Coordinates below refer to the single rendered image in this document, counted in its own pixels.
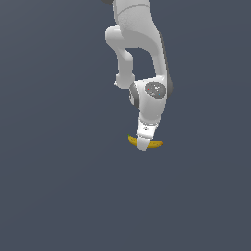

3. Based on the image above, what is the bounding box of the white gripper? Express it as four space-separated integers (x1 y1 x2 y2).
135 117 161 152

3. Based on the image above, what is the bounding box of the yellow banana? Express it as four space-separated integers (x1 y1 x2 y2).
127 134 164 150

